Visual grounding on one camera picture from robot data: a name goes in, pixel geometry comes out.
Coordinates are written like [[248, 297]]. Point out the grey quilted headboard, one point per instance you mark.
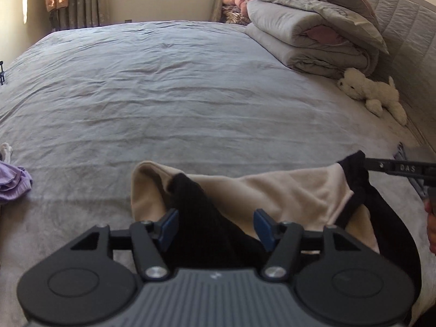
[[408, 41]]

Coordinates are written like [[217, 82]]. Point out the bed with grey sheet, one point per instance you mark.
[[170, 92]]

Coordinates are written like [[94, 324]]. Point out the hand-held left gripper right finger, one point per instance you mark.
[[264, 226]]

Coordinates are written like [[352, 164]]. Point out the black metal object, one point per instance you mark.
[[2, 73]]

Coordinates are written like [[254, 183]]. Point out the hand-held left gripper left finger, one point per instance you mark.
[[170, 224]]

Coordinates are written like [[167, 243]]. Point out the person's right hand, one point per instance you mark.
[[432, 231]]

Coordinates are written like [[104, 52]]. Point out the purple cloth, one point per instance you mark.
[[13, 180]]

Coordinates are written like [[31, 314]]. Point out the folded grey duvet pile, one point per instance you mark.
[[351, 3]]

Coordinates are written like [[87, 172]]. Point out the leopard print cloth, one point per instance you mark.
[[235, 17]]

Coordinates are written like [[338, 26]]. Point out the white plush dog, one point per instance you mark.
[[361, 87]]

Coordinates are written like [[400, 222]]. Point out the black and beige shirt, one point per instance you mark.
[[289, 190]]

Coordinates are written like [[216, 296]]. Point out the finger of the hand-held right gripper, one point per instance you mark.
[[402, 168], [420, 190]]

